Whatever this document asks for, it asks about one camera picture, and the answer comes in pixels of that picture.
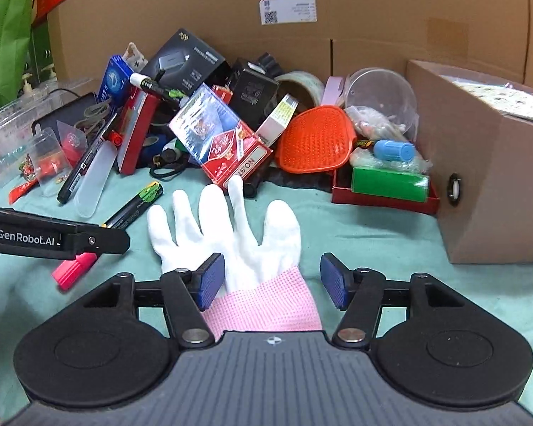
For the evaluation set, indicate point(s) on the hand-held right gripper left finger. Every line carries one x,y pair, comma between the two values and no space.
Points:
211,282

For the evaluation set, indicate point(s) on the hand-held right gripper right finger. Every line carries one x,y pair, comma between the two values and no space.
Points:
335,286

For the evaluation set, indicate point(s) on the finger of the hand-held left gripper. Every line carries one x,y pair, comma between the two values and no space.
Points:
98,242

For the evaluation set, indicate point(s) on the white glove with pink cuff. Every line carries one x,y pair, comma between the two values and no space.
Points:
244,248

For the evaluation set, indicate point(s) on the pink highlighter marker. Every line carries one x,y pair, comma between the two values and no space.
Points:
73,270

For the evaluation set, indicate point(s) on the red sachet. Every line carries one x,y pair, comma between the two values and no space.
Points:
22,191

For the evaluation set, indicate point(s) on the black and green highlighter marker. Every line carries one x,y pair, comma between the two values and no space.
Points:
137,206

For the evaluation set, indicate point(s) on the teal table cloth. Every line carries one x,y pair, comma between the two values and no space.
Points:
373,248

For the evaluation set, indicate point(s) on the translucent plastic tube case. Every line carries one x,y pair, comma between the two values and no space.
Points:
95,182

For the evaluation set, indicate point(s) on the black marker with red cap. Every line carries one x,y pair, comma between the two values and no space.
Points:
82,171

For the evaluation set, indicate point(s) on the clear bag with red items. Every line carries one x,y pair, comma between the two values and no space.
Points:
49,159

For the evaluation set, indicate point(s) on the red shallow box tray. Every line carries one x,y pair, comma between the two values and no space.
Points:
382,206

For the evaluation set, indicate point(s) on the blue tape roll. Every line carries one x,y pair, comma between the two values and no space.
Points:
153,146

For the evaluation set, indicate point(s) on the black cloth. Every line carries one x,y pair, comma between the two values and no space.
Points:
293,182

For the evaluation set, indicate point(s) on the clear plastic storage box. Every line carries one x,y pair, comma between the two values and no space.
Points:
9,124

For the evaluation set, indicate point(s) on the red flat box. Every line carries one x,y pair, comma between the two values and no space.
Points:
135,133

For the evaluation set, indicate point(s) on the green box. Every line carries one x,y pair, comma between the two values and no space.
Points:
388,184

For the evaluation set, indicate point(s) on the rubber bands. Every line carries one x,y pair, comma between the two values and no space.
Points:
93,117

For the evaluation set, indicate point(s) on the red playing card box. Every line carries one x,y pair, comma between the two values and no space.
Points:
244,159

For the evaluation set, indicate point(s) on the blue plastic cylinder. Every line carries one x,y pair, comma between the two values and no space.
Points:
393,151

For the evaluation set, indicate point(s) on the orange silicone brush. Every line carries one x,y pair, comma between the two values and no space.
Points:
315,140

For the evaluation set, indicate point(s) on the blue packet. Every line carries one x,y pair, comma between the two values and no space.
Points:
113,82

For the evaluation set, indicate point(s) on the clear card packet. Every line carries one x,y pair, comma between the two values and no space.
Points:
204,120

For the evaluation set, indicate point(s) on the plastic bag of small bits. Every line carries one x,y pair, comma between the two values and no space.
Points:
373,124

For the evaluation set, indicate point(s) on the white and black marker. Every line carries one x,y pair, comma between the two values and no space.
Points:
153,84

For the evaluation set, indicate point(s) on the white and yellow small box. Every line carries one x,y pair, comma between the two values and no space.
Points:
275,120

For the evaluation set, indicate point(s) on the small brown cardboard box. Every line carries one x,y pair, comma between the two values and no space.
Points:
484,173

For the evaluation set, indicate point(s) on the black power adapter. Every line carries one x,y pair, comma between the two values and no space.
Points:
253,93

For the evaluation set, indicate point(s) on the pink tape roll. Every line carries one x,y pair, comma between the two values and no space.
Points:
333,91

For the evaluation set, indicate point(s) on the green fabric bag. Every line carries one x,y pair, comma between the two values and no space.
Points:
6,40

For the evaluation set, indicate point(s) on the clear round plastic container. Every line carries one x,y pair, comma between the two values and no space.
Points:
382,91

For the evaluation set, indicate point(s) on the black product box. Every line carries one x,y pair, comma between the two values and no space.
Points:
186,60

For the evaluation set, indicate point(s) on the clear packing tape roll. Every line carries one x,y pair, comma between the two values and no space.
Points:
308,83

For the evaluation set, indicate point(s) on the black binder clip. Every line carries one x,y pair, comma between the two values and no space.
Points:
268,63

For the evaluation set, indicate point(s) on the large brown cardboard box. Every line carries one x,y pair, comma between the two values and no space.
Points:
182,4

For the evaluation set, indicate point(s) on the printed sheet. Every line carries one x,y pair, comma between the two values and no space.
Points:
506,97

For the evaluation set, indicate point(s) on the white shipping label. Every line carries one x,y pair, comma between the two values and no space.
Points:
288,10

